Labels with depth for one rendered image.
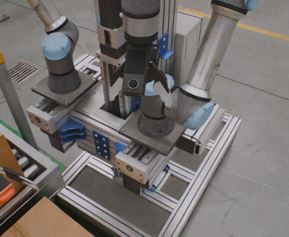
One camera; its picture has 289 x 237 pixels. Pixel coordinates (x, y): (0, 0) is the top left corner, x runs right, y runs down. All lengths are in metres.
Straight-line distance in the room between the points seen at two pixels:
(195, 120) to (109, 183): 1.16
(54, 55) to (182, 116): 0.60
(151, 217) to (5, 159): 0.91
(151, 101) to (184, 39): 0.45
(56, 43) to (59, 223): 0.84
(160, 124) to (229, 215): 1.22
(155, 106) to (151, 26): 0.51
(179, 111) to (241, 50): 2.73
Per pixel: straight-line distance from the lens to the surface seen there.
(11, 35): 4.15
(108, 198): 2.02
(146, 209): 1.97
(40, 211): 1.67
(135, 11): 0.60
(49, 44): 1.35
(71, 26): 1.48
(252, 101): 3.06
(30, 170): 1.82
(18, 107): 2.13
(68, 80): 1.41
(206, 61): 1.01
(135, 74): 0.63
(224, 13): 1.00
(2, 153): 1.52
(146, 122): 1.18
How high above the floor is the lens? 1.95
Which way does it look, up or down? 46 degrees down
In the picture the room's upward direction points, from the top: straight up
